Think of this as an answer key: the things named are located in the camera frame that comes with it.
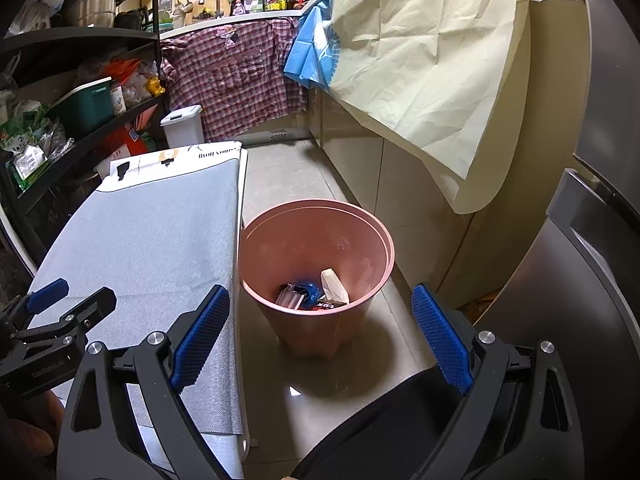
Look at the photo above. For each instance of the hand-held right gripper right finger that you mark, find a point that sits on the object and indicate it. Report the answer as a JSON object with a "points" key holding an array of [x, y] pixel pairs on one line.
{"points": [[442, 340]]}

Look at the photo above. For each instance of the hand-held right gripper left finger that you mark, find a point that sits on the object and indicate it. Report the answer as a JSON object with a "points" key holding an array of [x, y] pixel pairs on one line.
{"points": [[200, 337]]}

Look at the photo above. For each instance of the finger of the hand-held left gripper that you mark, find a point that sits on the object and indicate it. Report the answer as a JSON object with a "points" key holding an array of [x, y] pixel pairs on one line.
{"points": [[47, 294], [85, 312]]}

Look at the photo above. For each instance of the clear plastic wrapper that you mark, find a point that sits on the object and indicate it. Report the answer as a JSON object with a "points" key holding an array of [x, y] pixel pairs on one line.
{"points": [[290, 297]]}

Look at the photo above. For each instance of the pink trash bin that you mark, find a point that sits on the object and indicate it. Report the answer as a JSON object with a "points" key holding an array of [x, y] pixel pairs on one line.
{"points": [[310, 330]]}

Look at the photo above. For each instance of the torn white paper bag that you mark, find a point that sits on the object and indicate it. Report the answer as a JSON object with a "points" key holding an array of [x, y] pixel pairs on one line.
{"points": [[334, 285]]}

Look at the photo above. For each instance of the person's left hand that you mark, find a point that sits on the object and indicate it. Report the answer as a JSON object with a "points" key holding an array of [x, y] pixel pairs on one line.
{"points": [[30, 432]]}

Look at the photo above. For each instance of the grey covered ironing board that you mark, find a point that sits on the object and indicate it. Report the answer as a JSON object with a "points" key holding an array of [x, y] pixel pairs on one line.
{"points": [[140, 260]]}

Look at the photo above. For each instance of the green white food packets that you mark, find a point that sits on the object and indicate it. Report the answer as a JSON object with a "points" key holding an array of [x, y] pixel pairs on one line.
{"points": [[30, 150]]}

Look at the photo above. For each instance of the red printed bag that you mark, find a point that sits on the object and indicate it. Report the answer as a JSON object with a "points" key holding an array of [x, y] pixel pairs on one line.
{"points": [[130, 140]]}

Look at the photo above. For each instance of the green storage box white lid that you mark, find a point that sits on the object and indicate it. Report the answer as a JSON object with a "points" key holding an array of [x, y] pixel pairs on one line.
{"points": [[85, 110]]}

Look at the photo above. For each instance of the labelled jar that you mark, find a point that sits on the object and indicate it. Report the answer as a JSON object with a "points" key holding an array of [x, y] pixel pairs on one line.
{"points": [[118, 100]]}

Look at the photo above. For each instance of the white lidded bin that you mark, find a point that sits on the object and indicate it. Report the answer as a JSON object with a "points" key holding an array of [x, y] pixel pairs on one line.
{"points": [[182, 130]]}

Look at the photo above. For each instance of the yellow toy figure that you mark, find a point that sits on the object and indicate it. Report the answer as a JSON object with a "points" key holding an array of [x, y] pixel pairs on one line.
{"points": [[155, 86]]}

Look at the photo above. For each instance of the orange plastic bag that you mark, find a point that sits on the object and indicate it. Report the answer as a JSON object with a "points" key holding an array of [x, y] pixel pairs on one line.
{"points": [[122, 70]]}

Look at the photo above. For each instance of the black metal shelf rack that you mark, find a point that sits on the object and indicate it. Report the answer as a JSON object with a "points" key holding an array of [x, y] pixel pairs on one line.
{"points": [[75, 37]]}

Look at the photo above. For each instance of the red plaid shirt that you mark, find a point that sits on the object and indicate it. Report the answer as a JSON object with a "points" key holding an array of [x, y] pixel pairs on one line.
{"points": [[235, 75]]}

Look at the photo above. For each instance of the cream cloth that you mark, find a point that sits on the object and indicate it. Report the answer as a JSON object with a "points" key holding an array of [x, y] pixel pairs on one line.
{"points": [[425, 60]]}

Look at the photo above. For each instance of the stainless steel pot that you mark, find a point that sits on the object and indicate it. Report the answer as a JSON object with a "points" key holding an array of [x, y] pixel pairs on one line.
{"points": [[95, 2]]}

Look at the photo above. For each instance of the blue patterned cloth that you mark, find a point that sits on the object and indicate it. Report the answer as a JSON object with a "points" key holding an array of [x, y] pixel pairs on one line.
{"points": [[310, 55]]}

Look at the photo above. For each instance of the white kitchen countertop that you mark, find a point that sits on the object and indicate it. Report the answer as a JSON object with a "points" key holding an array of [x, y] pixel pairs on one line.
{"points": [[210, 22]]}

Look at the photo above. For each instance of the pink doll figure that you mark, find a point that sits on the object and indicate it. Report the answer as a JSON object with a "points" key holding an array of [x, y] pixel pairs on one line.
{"points": [[239, 6]]}

